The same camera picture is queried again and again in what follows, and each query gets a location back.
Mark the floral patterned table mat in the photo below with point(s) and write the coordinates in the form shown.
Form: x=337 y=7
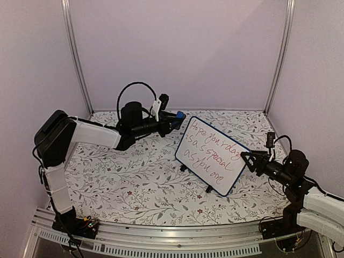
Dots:
x=144 y=185

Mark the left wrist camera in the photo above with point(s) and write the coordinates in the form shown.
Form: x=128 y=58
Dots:
x=159 y=105

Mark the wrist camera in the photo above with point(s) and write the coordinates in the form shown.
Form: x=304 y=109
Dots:
x=159 y=105
x=270 y=144

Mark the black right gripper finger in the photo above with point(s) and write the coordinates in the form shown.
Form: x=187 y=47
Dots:
x=253 y=155
x=255 y=165

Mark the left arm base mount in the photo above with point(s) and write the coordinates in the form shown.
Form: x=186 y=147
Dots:
x=82 y=227

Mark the wire whiteboard stand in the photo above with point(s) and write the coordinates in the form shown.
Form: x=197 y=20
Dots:
x=184 y=168

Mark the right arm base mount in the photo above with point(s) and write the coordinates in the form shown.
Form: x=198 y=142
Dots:
x=271 y=227

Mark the small blue-framed whiteboard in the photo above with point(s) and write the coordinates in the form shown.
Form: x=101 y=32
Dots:
x=211 y=155

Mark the aluminium frame post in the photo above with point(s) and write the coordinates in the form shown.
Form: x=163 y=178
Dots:
x=288 y=22
x=68 y=21

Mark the left aluminium frame post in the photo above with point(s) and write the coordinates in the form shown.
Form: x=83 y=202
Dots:
x=68 y=21

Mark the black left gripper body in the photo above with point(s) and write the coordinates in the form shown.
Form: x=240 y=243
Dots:
x=141 y=129

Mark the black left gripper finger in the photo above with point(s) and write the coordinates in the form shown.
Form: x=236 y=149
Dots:
x=167 y=128
x=168 y=116

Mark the front aluminium rail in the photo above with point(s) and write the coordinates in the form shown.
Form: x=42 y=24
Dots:
x=125 y=240

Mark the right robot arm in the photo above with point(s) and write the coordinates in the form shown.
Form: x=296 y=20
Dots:
x=310 y=207

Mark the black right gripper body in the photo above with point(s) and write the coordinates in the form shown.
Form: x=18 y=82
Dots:
x=282 y=176

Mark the blue whiteboard eraser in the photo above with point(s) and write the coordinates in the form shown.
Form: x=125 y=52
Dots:
x=180 y=117

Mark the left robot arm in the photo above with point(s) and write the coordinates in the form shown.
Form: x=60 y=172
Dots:
x=54 y=141

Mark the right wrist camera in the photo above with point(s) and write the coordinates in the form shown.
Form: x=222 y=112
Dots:
x=270 y=144

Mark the right aluminium frame post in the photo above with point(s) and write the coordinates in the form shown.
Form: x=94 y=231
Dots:
x=288 y=22

